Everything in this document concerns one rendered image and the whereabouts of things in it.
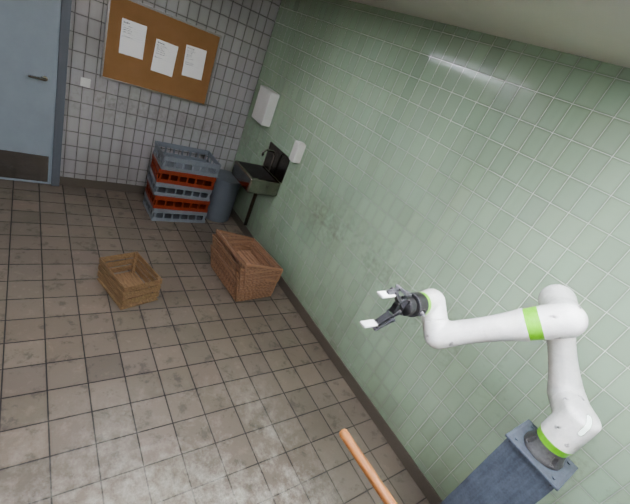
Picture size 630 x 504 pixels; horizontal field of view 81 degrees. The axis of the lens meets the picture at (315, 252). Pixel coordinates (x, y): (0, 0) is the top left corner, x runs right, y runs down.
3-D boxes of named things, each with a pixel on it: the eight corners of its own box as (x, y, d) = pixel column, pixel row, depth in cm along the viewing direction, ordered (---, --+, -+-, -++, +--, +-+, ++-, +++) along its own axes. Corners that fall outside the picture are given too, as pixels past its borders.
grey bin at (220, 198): (234, 224, 459) (246, 185, 435) (204, 222, 436) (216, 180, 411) (223, 209, 484) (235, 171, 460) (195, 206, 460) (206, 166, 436)
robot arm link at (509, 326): (521, 307, 136) (521, 308, 127) (529, 338, 134) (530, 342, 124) (424, 321, 153) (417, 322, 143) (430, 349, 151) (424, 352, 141)
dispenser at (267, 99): (269, 127, 406) (280, 94, 390) (261, 125, 399) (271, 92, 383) (259, 118, 424) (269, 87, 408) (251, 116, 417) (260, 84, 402)
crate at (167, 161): (217, 178, 406) (221, 165, 400) (161, 169, 369) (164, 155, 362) (206, 162, 432) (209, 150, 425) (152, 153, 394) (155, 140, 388)
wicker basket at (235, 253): (236, 289, 321) (245, 264, 309) (207, 252, 352) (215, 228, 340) (279, 282, 356) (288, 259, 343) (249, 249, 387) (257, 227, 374)
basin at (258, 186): (262, 236, 415) (290, 158, 373) (233, 234, 392) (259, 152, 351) (246, 215, 444) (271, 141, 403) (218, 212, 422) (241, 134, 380)
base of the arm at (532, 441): (543, 420, 158) (552, 412, 156) (576, 452, 149) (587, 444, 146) (517, 439, 142) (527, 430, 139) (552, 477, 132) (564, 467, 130)
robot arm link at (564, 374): (582, 397, 152) (572, 277, 141) (593, 425, 138) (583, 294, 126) (545, 395, 158) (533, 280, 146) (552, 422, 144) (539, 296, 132)
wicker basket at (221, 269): (228, 304, 330) (236, 279, 317) (202, 266, 362) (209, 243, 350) (271, 297, 363) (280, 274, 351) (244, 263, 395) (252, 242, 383)
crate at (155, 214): (204, 223, 434) (207, 212, 427) (151, 220, 395) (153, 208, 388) (193, 206, 459) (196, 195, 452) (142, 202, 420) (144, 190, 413)
